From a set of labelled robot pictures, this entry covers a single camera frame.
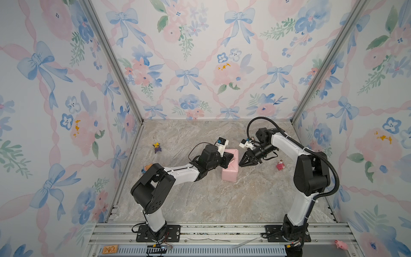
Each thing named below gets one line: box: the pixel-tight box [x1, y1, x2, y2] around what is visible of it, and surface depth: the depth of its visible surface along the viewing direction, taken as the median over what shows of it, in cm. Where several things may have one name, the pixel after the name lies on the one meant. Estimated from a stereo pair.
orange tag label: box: [101, 244, 119, 255], surface depth 71 cm
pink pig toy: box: [334, 239, 349, 251], surface depth 71 cm
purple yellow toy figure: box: [152, 141, 162, 154], surface depth 105 cm
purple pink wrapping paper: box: [221, 148, 240, 183], surface depth 85 cm
